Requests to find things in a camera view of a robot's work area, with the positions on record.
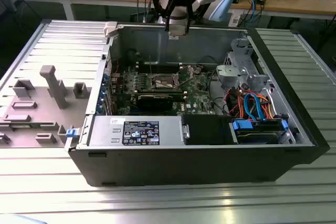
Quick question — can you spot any blue case latch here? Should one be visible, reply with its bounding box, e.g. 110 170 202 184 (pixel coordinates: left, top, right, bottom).
66 128 80 139

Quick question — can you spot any thin metal locking lever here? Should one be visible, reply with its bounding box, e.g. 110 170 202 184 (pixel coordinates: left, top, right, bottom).
178 73 196 87
148 55 154 84

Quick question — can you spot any silver CPU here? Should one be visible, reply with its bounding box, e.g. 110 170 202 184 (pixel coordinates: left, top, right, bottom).
167 25 188 37

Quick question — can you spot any CPU socket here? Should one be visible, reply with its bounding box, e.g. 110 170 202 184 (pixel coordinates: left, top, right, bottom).
149 73 181 90

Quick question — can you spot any blue cable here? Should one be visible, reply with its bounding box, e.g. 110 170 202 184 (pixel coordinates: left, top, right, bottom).
249 0 260 28

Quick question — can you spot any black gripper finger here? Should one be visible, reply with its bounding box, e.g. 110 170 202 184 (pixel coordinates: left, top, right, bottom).
183 0 203 35
151 0 173 32

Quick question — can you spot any black PC case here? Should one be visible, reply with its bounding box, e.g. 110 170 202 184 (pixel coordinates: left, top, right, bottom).
64 22 331 188

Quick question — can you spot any blue wire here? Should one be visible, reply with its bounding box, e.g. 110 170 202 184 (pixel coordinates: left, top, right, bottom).
243 94 266 122

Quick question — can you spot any white labelled box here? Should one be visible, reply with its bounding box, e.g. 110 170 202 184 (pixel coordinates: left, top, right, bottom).
227 10 243 27

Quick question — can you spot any grey hard disk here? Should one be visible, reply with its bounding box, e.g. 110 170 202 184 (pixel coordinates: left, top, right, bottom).
236 129 279 145

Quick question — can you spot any black looped wire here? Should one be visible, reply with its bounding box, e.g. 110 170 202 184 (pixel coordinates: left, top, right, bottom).
208 71 229 116

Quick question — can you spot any black plastic shroud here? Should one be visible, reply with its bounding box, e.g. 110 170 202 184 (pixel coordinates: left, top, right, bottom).
182 115 232 146

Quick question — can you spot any orange wire bundle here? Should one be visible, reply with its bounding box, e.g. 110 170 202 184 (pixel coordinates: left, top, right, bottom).
228 90 277 120

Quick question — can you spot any silver power supply unit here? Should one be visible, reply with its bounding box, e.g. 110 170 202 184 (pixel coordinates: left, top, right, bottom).
88 115 185 147

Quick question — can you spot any black graphics card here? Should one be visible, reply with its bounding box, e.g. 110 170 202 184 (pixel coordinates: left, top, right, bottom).
135 93 174 112

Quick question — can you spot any beige case latch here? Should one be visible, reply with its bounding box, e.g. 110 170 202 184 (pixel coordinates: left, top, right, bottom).
103 22 119 39

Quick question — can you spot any black RAM slot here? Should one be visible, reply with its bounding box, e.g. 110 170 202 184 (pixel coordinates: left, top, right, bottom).
136 67 182 74
136 88 187 94
136 92 187 101

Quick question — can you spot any blue disk carrier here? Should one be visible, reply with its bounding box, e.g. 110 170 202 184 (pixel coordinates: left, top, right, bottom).
232 119 289 141

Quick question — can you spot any silver metal drive cage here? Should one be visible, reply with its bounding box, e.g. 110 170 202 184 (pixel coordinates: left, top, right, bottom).
216 37 274 97

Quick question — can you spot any green motherboard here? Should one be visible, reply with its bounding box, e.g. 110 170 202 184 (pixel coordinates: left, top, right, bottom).
110 62 223 116

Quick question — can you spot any grey parts rack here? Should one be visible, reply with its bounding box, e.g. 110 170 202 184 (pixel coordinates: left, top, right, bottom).
0 65 91 148

